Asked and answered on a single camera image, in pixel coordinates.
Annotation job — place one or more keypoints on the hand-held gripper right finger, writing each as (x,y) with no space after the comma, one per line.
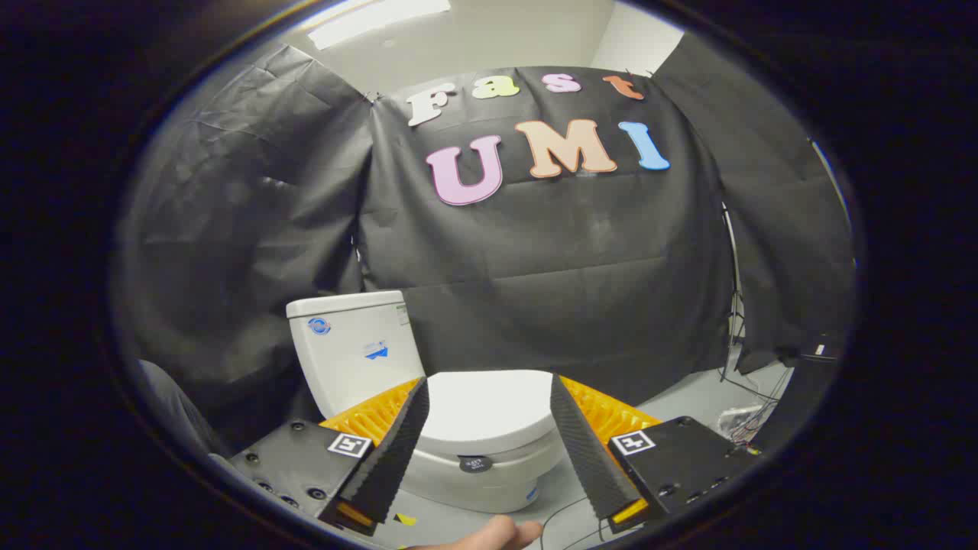
(584,451)

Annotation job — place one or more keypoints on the white toilet lid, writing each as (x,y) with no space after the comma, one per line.
(489,409)

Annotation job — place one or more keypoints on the black backdrop cloth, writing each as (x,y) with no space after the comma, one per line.
(535,267)

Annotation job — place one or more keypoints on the white toilet bowl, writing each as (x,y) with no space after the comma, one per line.
(474,489)

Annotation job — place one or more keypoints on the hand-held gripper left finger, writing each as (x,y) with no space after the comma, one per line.
(393,451)

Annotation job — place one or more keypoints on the black equipment box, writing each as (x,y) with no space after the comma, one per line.
(806,382)

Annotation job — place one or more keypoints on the person's grey trouser leg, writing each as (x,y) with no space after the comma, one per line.
(179,416)

